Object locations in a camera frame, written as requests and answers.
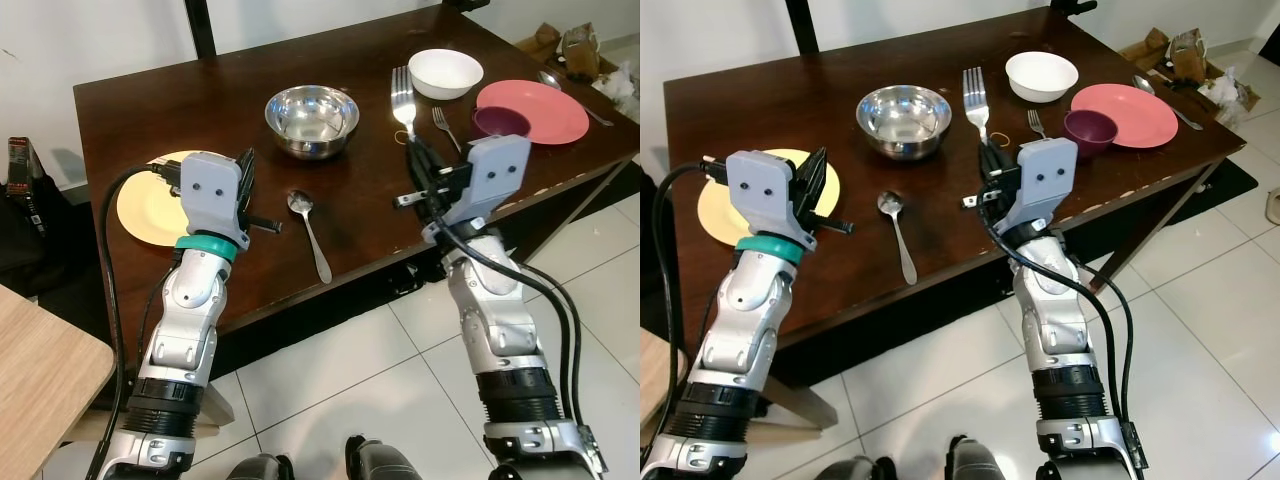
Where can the yellow rubber band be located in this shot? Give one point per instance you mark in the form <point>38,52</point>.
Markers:
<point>1004,134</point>

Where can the black metal post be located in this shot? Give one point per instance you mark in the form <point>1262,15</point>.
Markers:
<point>800,25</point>
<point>200,25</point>

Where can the purple cup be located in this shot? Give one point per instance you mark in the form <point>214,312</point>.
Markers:
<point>1090,130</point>
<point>500,122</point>

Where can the cardboard box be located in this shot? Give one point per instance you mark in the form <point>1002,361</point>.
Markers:
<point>535,45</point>
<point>1140,50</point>

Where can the robot leg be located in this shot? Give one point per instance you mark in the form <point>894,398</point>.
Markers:
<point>385,460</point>
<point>855,468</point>
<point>262,468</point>
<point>978,460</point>

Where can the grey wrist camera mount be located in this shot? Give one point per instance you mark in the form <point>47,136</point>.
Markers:
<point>210,185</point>
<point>498,175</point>
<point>1045,180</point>
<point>760,185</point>

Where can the pink round plate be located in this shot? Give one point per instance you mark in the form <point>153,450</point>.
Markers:
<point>550,110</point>
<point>1135,115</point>

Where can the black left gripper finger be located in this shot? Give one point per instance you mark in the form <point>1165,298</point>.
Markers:
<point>819,180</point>
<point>803,185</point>
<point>243,185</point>
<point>251,180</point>

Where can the robot left leg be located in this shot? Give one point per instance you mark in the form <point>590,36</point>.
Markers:
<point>855,468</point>
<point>262,468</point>

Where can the silver metal fork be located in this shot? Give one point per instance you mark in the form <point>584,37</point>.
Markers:
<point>1035,120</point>
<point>440,118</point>
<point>403,100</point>
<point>975,100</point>

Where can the white plastic bag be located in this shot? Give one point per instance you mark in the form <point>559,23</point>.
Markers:
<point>1225,85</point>
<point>620,85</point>

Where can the dark brown wooden table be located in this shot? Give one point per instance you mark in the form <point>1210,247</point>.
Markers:
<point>380,230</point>
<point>950,250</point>

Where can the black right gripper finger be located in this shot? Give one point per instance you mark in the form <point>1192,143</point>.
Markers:
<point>414,165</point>
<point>430,165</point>
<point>987,168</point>
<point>1002,165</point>

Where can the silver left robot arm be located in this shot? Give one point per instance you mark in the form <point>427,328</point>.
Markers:
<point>185,340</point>
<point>735,340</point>

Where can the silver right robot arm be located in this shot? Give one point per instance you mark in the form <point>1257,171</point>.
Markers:
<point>1060,340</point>
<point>500,340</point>

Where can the brown paper bag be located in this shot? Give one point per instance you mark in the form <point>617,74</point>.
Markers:
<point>1188,52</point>
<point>580,50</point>

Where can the white shoe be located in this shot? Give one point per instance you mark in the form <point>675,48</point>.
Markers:
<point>1273,207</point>

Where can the yellow round plate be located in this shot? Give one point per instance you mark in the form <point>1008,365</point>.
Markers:
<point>715,215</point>
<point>145,210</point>

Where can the white bowl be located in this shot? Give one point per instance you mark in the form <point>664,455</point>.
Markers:
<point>1042,75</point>
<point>446,72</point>

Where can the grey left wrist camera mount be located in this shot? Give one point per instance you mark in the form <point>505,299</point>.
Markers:
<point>210,185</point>
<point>760,185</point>

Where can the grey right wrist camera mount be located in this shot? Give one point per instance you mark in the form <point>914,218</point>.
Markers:
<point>498,175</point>
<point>1045,180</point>

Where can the stainless steel bowl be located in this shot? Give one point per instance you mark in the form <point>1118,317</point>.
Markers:
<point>904,120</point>
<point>312,120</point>

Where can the black and red box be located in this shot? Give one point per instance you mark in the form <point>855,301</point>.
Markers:
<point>20,160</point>

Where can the robot right leg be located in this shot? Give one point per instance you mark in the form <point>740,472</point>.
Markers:
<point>385,460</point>
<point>978,460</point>

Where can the black bag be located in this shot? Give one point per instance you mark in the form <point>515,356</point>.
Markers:
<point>40,260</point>
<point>650,250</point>

